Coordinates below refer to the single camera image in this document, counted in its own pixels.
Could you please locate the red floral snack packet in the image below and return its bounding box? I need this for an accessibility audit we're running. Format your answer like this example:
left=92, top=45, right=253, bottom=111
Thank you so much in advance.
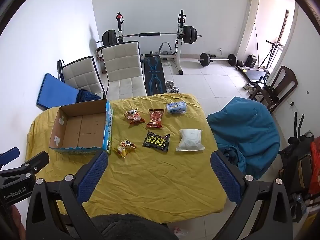
left=146, top=108, right=165, bottom=129

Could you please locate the teal beanbag chair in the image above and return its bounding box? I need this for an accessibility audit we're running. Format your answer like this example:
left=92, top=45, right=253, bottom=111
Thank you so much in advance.
left=207, top=96, right=281, bottom=180

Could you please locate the white barbell rack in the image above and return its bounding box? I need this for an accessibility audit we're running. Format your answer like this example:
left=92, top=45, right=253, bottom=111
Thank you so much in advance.
left=116, top=9, right=187, bottom=75

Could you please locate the cardboard box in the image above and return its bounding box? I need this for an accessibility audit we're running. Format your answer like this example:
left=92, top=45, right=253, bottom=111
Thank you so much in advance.
left=49, top=99, right=113, bottom=155

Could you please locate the blue black weight bench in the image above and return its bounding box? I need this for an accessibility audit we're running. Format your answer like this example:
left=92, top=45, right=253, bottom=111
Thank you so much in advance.
left=143, top=56, right=167, bottom=96

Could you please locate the black wipes pack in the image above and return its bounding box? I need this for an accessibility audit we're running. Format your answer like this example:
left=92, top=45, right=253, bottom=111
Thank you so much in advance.
left=142, top=131, right=170, bottom=152

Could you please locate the black exercise machine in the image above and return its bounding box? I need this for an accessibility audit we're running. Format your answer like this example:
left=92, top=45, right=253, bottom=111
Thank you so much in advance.
left=278, top=112, right=316, bottom=205

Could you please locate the white cotton pad pack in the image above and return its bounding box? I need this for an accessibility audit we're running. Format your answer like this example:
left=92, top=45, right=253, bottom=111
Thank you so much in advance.
left=175, top=128, right=205, bottom=152

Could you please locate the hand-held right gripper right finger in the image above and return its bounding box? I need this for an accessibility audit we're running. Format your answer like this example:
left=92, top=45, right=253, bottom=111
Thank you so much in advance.
left=211, top=150, right=293, bottom=240

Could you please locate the long barbell with black plates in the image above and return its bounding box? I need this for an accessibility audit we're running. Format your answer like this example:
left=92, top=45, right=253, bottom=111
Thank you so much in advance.
left=96, top=25, right=202, bottom=47

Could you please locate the large white padded chair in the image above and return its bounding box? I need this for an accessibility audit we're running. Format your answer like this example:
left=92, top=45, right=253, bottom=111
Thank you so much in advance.
left=101, top=41, right=147, bottom=100

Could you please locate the small white padded chair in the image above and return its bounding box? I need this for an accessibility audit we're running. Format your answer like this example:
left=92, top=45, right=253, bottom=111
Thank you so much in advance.
left=57, top=56, right=105, bottom=99

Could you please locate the black treadmill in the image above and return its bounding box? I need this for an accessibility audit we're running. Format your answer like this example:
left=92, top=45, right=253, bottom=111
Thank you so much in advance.
left=237, top=39, right=286, bottom=85

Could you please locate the black speaker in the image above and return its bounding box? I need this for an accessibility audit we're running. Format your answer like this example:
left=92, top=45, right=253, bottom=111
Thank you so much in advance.
left=246, top=54, right=257, bottom=68

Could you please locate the yellow tablecloth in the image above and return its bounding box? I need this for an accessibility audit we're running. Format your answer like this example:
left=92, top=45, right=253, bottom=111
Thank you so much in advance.
left=25, top=94, right=228, bottom=223

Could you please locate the small plastic wrapper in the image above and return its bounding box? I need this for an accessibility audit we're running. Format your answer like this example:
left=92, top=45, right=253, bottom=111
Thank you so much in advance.
left=172, top=227, right=188, bottom=237

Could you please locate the light blue tissue pack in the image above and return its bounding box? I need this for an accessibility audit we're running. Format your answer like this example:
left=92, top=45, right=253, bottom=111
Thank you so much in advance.
left=166, top=101, right=188, bottom=115

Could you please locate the red bag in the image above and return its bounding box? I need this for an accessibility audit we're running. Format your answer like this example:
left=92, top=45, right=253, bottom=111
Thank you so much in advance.
left=309, top=140, right=320, bottom=196

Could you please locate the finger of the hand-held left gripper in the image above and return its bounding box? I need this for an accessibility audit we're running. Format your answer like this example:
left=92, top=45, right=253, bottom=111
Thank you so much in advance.
left=0, top=147, right=20, bottom=167
left=0, top=151, right=50, bottom=180

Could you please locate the dark fuzzy clothing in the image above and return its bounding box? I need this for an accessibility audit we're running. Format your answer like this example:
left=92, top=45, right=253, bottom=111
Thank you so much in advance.
left=90, top=213, right=177, bottom=240

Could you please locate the dark wooden chair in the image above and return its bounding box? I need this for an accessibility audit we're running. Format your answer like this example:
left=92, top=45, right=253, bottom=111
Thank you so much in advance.
left=249, top=66, right=298, bottom=113

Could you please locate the chrome dumbbell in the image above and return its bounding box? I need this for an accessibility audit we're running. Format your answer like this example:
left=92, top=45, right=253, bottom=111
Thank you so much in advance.
left=166, top=80, right=181, bottom=95

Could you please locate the dark blue cloth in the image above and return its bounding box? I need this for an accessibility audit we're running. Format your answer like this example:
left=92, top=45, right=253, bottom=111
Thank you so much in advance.
left=76, top=89, right=101, bottom=103

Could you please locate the blue foam mat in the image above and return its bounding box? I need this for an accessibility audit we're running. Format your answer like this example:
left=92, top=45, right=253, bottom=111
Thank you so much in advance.
left=36, top=72, right=81, bottom=111

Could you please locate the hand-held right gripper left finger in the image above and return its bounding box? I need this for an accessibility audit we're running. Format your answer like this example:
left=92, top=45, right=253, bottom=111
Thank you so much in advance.
left=26, top=151, right=109, bottom=240

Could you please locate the orange panda snack packet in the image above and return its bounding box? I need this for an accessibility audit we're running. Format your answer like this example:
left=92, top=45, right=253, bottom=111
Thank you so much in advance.
left=124, top=108, right=146, bottom=125

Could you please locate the yellow snack packet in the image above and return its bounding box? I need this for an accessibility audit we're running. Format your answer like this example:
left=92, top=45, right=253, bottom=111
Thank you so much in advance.
left=114, top=139, right=137, bottom=158

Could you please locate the short barbell with black plates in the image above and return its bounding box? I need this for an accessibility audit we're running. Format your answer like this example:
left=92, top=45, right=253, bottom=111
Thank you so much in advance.
left=197, top=52, right=238, bottom=67

